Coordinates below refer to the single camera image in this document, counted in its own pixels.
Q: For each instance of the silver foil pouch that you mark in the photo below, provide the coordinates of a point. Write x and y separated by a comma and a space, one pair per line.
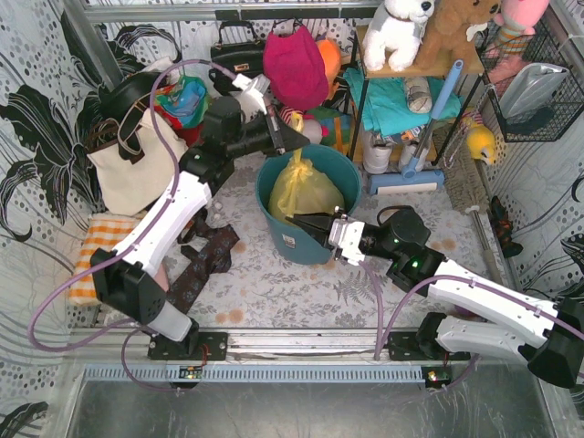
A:
531, 88

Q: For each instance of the magenta fabric bag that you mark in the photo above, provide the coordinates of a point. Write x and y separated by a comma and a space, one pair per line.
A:
296, 70

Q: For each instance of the teal trash bin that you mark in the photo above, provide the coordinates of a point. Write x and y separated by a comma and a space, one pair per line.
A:
291, 242

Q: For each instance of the blue flat mop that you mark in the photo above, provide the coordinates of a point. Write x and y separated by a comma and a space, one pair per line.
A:
409, 180

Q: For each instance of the pink plush pig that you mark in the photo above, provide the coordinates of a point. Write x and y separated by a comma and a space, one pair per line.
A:
304, 124

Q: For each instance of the yellow plush duck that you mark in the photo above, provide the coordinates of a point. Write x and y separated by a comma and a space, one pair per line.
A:
479, 139

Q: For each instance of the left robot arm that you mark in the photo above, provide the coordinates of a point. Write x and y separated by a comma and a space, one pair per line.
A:
124, 276

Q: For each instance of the rainbow striped cloth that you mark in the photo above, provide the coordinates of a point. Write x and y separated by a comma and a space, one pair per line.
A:
337, 125

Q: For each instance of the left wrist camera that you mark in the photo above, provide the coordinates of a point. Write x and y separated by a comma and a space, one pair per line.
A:
252, 97

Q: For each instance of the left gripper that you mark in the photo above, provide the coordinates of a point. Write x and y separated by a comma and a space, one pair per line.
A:
276, 135

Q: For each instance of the teal folded towel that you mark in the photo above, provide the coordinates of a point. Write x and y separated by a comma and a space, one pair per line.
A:
385, 108

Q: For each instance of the white plush dog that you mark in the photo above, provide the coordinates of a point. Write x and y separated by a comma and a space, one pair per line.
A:
395, 33

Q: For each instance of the pink plush toy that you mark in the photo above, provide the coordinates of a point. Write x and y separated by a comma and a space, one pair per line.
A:
516, 20

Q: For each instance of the red garment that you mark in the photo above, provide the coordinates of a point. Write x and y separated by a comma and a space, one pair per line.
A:
191, 135

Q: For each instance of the yellow trash bag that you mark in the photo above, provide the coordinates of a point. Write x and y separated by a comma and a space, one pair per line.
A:
302, 189

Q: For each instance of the white sneaker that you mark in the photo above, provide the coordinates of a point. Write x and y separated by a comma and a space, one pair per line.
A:
376, 158

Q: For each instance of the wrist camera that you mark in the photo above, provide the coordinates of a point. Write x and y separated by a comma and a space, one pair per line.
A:
252, 97
350, 242

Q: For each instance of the black leather handbag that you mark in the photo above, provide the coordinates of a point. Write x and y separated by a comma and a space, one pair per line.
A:
240, 58

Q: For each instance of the black wire basket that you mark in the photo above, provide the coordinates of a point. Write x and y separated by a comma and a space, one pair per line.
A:
549, 122

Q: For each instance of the brown floral necktie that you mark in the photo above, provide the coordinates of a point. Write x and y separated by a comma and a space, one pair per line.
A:
209, 252

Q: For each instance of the orange plush toy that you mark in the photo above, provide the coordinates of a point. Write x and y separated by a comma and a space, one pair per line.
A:
331, 56

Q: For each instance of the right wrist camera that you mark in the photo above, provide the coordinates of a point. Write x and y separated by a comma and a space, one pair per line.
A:
350, 242

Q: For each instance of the cream canvas tote bag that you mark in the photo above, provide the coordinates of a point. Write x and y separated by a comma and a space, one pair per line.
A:
129, 186

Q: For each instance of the wooden metal shelf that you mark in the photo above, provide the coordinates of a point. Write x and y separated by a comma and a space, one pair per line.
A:
360, 136

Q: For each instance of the black hat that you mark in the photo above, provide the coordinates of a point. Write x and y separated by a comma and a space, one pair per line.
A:
114, 104

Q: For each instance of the brown teddy bear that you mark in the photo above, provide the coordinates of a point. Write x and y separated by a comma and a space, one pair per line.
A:
452, 29

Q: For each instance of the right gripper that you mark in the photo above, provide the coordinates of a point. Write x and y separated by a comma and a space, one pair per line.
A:
331, 226

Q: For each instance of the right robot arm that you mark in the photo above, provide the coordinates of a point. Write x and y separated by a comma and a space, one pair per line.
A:
544, 335

